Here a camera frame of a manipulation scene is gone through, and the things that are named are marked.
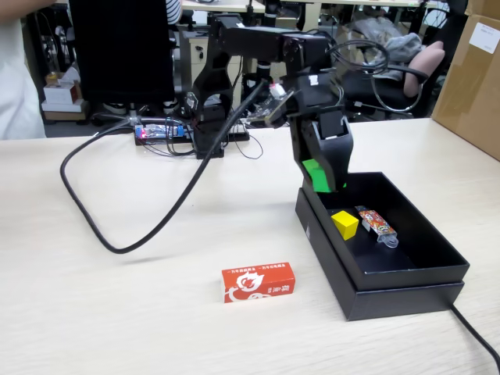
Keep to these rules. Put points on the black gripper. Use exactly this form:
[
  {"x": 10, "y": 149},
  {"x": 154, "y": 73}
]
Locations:
[{"x": 316, "y": 97}]

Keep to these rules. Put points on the green wooden block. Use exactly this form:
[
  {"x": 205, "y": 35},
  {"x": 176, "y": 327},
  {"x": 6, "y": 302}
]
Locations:
[{"x": 317, "y": 176}]

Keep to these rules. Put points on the yellow wooden cube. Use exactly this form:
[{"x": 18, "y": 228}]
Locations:
[{"x": 345, "y": 224}]

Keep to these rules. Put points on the red orange printed carton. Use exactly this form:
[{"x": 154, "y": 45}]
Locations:
[{"x": 258, "y": 283}]

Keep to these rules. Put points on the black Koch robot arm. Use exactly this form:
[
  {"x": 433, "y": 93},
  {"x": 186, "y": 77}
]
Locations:
[{"x": 254, "y": 39}]

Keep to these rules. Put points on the bare person forearm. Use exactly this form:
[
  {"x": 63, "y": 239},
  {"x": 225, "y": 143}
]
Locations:
[{"x": 19, "y": 8}]

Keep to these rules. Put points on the cardboard box with white label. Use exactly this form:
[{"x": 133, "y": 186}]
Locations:
[{"x": 468, "y": 90}]

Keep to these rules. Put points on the black cardboard box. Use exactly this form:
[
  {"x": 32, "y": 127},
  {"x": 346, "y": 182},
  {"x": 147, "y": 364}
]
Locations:
[{"x": 410, "y": 279}]

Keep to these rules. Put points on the black open box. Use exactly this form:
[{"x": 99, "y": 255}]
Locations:
[{"x": 390, "y": 304}]

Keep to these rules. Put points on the plain brown cardboard box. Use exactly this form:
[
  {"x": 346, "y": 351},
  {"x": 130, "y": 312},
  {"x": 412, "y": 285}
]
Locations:
[{"x": 484, "y": 7}]

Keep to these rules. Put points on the colourful printed small package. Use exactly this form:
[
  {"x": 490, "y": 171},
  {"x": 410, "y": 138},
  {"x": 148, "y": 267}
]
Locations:
[{"x": 375, "y": 224}]

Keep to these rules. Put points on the black jointed stand pole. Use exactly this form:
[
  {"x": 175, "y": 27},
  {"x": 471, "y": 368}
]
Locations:
[{"x": 265, "y": 68}]

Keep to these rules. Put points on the grey garment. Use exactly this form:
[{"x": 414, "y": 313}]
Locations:
[{"x": 402, "y": 48}]

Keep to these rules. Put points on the light wooden office desk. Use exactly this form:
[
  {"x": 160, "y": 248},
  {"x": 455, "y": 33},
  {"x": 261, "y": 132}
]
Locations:
[
  {"x": 312, "y": 19},
  {"x": 218, "y": 6}
]

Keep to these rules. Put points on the black office chair pink back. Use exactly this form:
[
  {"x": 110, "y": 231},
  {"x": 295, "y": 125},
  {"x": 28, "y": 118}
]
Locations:
[{"x": 423, "y": 66}]

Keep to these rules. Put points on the white sneaker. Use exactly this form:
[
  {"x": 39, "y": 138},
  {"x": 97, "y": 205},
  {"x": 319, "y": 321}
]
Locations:
[
  {"x": 114, "y": 108},
  {"x": 171, "y": 107}
]

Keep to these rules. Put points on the controller board on black plate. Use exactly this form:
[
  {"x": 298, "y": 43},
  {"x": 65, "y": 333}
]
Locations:
[{"x": 156, "y": 132}]

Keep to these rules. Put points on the person in striped shirt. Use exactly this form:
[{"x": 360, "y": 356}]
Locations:
[{"x": 173, "y": 11}]

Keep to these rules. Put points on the black computer monitor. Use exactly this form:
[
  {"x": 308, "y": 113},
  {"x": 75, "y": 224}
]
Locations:
[{"x": 117, "y": 51}]

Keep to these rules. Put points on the flat white carton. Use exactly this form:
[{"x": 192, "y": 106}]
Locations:
[{"x": 62, "y": 111}]

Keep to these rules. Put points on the white carton with brown side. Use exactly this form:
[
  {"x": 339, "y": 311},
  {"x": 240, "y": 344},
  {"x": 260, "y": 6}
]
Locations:
[{"x": 58, "y": 93}]

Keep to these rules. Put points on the person in white shirt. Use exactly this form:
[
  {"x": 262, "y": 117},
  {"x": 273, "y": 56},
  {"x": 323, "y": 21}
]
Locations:
[{"x": 15, "y": 78}]

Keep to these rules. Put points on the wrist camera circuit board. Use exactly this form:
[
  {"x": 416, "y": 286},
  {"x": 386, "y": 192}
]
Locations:
[{"x": 269, "y": 107}]

